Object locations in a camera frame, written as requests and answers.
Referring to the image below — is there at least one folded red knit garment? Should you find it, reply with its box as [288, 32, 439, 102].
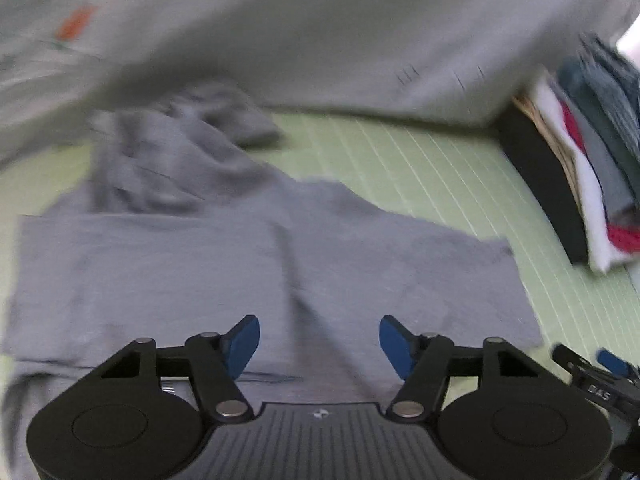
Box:
[557, 102, 640, 253]

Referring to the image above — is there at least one folded grey garment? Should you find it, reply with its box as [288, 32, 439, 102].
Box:
[565, 110, 636, 221]

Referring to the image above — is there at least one stack of folded clothes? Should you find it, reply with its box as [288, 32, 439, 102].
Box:
[532, 77, 631, 273]

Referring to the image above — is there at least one grey zip hoodie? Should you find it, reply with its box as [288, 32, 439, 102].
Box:
[0, 82, 546, 480]

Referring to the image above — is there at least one folded blue denim garment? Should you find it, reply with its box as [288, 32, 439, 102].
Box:
[557, 55, 640, 196]

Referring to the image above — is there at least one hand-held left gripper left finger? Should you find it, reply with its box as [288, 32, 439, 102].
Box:
[85, 315, 261, 421]

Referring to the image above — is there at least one green checked mat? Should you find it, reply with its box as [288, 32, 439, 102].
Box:
[0, 110, 640, 461]

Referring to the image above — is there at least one pale blue printed bed sheet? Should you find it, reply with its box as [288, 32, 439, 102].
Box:
[0, 0, 621, 171]

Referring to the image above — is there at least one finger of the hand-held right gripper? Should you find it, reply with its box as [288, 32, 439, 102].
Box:
[595, 349, 640, 378]
[551, 344, 588, 376]

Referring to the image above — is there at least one folded cream garment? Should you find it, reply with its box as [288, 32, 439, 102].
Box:
[512, 92, 583, 196]

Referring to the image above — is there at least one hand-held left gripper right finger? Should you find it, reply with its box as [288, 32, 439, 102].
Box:
[378, 315, 551, 421]

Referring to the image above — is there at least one folded checked shirt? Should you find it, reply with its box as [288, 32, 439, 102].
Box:
[580, 32, 640, 111]

